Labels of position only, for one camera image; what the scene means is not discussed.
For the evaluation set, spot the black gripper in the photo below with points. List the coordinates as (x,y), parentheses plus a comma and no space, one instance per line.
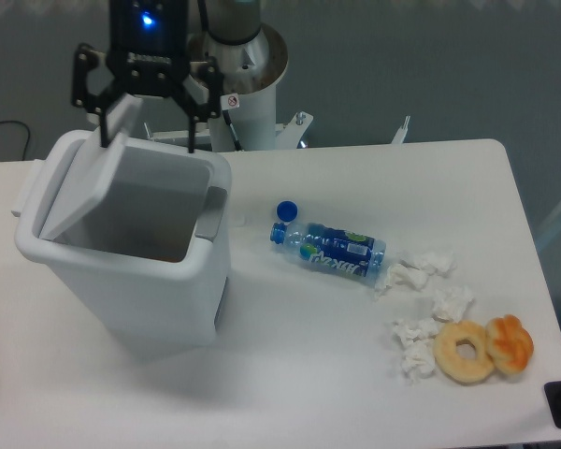
(147,56)

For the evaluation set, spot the white trash can lid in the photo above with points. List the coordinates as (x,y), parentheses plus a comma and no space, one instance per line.
(79,170)

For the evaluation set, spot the white trash can body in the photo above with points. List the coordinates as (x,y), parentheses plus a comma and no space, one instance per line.
(150,261)

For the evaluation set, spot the blue bottle cap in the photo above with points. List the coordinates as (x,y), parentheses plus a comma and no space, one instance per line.
(287,211)

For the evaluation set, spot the blue plastic water bottle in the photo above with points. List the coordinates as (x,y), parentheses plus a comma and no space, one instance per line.
(330,250)

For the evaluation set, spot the crumpled white tissue upper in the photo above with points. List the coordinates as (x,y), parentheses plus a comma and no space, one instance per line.
(413,270)

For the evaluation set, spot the crumpled white tissue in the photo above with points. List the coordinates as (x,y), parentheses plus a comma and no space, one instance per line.
(413,270)
(416,338)
(450,304)

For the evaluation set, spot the crumpled white tissue middle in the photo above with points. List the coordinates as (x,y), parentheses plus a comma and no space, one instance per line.
(450,304)

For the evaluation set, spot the crumpled white tissue lower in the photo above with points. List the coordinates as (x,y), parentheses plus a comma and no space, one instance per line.
(416,338)

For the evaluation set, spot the orange glazed pastry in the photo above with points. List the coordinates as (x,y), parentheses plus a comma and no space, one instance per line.
(509,344)

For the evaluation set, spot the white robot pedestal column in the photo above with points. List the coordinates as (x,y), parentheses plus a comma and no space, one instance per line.
(251,73)

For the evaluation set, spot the plain ring doughnut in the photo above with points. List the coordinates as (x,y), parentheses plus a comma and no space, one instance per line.
(461,353)

